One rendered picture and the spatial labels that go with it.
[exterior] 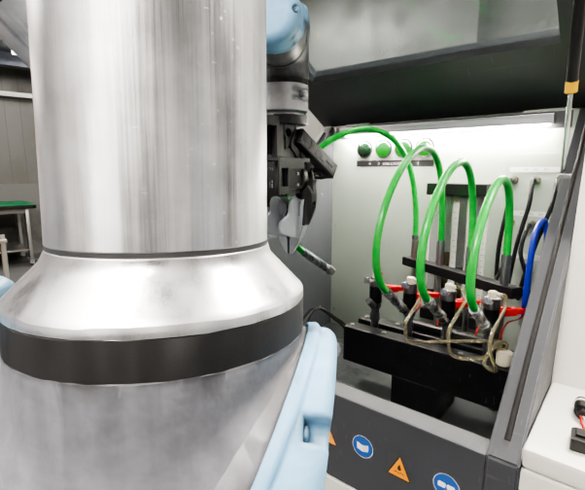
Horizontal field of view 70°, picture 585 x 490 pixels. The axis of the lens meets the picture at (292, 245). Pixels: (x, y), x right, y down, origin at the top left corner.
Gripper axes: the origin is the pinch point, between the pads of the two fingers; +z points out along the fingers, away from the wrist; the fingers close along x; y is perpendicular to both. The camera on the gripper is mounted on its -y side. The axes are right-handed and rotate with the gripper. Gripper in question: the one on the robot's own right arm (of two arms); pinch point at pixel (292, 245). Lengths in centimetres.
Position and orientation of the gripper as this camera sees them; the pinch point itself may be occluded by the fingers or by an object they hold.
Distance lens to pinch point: 68.6
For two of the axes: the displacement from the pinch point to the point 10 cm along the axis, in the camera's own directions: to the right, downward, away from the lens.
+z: 0.0, 9.8, 1.8
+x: 7.7, 1.1, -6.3
